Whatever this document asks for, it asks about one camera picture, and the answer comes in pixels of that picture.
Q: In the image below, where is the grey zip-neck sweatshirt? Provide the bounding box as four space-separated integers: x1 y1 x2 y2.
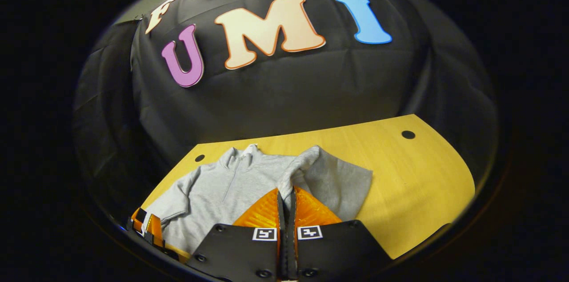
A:
141 143 374 256

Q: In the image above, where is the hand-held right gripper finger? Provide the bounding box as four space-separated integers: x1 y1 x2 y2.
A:
285 185 392 282
186 187 286 282

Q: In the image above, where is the black backdrop cloth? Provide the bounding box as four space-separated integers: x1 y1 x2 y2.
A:
73 0 498 220

